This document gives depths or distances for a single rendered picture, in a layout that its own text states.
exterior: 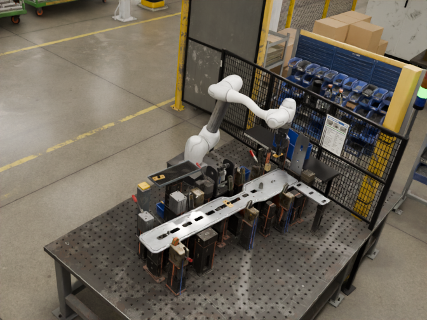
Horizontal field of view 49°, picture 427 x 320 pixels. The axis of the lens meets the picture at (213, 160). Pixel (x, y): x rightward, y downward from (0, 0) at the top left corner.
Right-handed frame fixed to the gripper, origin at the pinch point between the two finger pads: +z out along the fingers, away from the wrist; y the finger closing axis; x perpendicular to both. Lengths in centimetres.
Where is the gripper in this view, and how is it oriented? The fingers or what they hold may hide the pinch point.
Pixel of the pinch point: (279, 150)
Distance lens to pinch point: 347.7
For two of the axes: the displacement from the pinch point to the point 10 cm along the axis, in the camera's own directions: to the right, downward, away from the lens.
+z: -1.1, 8.3, 5.5
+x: 7.4, -3.1, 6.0
